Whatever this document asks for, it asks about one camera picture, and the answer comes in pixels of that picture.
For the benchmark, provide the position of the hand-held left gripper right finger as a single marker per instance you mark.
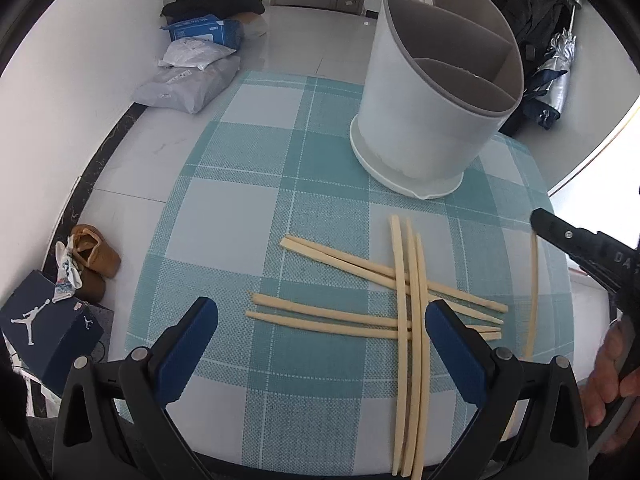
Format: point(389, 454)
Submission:
point(455, 355)

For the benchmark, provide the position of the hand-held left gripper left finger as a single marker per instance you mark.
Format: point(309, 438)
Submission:
point(185, 355)

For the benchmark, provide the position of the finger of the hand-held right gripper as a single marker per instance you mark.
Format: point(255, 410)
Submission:
point(567, 235)

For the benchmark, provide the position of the single wooden chopstick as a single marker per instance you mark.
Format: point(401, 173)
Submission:
point(532, 300)

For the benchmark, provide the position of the pile of wooden chopsticks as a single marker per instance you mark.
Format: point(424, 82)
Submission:
point(402, 285)

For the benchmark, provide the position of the white grey utensil holder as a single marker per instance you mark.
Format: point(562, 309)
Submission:
point(430, 110)

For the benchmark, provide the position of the person's right hand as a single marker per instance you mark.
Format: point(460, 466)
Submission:
point(607, 360)

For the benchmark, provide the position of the brown suede shoe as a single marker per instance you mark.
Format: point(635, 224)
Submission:
point(97, 252)
point(90, 285)

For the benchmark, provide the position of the dark blue shoe box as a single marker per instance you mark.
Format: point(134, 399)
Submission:
point(45, 330)

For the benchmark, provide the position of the white patterned cloth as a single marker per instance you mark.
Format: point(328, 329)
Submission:
point(66, 270)

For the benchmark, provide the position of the silver folded umbrella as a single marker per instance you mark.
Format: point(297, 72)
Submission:
point(557, 75)

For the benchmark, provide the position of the teal plaid tablecloth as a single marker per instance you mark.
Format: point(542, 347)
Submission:
point(260, 200)

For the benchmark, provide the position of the black backpack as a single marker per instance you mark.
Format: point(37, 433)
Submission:
point(525, 15)

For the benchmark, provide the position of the grey parcel bag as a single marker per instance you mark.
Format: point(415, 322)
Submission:
point(185, 85)

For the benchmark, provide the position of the white parcel bag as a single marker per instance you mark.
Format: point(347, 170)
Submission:
point(192, 54)

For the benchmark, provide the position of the blue parcel box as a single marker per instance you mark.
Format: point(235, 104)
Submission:
point(200, 30)

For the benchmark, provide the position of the beige parcel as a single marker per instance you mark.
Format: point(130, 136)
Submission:
point(252, 25)

